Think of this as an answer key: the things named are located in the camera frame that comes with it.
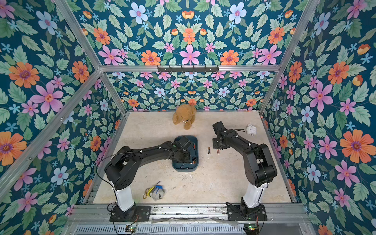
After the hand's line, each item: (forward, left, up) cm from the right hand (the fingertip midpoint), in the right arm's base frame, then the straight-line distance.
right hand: (219, 144), depth 95 cm
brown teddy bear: (+15, +23, +12) cm, 30 cm away
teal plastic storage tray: (-13, +17, -4) cm, 21 cm away
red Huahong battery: (-3, 0, -3) cm, 5 cm away
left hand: (-10, +19, -3) cm, 21 cm away
